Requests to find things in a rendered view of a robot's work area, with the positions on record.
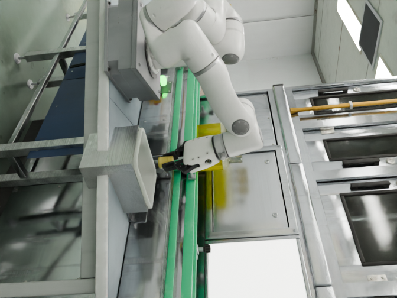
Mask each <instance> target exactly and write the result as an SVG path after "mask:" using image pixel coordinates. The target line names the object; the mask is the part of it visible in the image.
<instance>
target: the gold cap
mask: <svg viewBox="0 0 397 298"><path fill-rule="evenodd" d="M171 161H174V157H173V156H164V157H158V166H159V168H162V164H164V163H167V162H171Z"/></svg>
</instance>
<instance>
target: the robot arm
mask: <svg viewBox="0 0 397 298"><path fill-rule="evenodd" d="M139 19H140V21H141V24H142V27H143V30H144V34H145V37H146V40H147V53H148V61H149V65H150V68H151V70H152V72H153V74H157V73H158V72H159V69H168V68H172V67H183V66H187V67H188V68H189V69H190V71H191V72H192V74H193V75H194V76H195V78H196V79H197V80H198V82H199V84H200V86H201V88H202V90H203V92H204V94H205V96H206V98H207V100H208V102H209V104H210V106H211V108H212V110H213V111H214V113H215V114H216V116H217V117H218V119H219V120H220V122H221V123H222V124H223V126H224V127H225V128H226V129H227V130H228V132H224V133H221V134H217V135H209V136H205V137H199V138H195V139H192V140H189V141H184V142H183V144H182V145H181V146H180V147H179V148H176V149H175V151H172V152H169V153H165V154H163V157H164V156H173V157H174V160H177V159H178V157H183V159H181V160H178V161H176V162H174V161H170V162H167V163H164V164H162V167H163V169H164V170H165V172H168V171H172V170H176V169H177V170H180V171H182V172H183V173H184V174H185V175H186V174H187V173H194V172H197V171H200V170H204V169H206V168H209V167H211V166H213V165H215V164H217V163H219V160H225V159H227V158H231V157H234V156H238V155H241V154H245V153H249V152H251V151H256V150H259V149H261V148H262V147H263V145H264V142H263V136H262V133H261V130H260V128H259V126H258V123H257V120H256V115H255V108H254V107H253V105H252V103H251V101H249V100H248V99H246V98H238V97H237V95H236V93H235V91H234V89H233V86H232V84H231V81H230V77H229V72H228V70H227V67H226V65H233V64H236V63H238V62H240V61H241V60H242V58H243V55H244V52H245V38H244V27H243V21H242V19H241V17H240V16H239V14H238V13H237V12H236V11H235V10H234V9H233V8H232V6H231V5H230V4H229V3H228V2H227V0H152V1H151V2H149V3H148V4H146V5H145V6H144V7H142V9H141V10H140V13H139ZM180 19H181V20H182V21H180V22H178V23H177V24H176V25H174V24H175V23H176V22H177V21H179V20H180ZM172 25H173V26H172ZM171 26H172V27H171ZM170 27H171V28H170ZM168 28H169V29H168ZM167 29H168V30H167ZM166 30H167V31H166ZM165 31H166V32H165ZM225 64H226V65H225ZM181 163H183V165H181Z"/></svg>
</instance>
